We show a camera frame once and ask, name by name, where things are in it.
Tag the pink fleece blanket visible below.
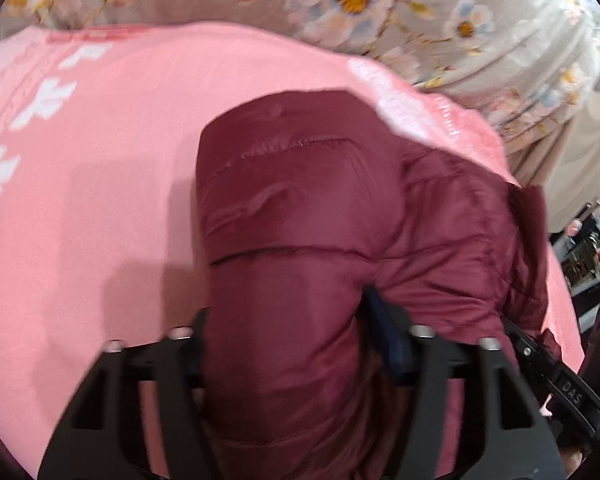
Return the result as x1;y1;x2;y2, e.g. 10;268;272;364
0;22;581;480

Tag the cluttered dark shelf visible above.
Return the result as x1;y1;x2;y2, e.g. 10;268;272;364
550;195;600;344

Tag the maroon puffer jacket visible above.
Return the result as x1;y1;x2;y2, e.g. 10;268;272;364
196;91;557;479

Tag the grey floral quilt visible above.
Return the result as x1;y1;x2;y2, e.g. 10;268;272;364
0;0;600;152

